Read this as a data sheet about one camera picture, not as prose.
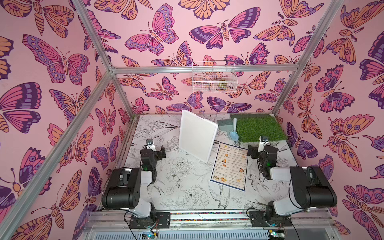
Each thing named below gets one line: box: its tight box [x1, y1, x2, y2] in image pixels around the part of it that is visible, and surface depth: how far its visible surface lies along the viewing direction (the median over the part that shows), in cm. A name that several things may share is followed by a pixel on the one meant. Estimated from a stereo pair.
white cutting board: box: [178, 109, 219, 163], surface depth 87 cm
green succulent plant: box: [217, 81, 228, 89], surface depth 96 cm
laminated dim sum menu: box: [210, 141, 249, 192], surface depth 94 cm
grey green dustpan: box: [217, 118, 234, 132], surface depth 115 cm
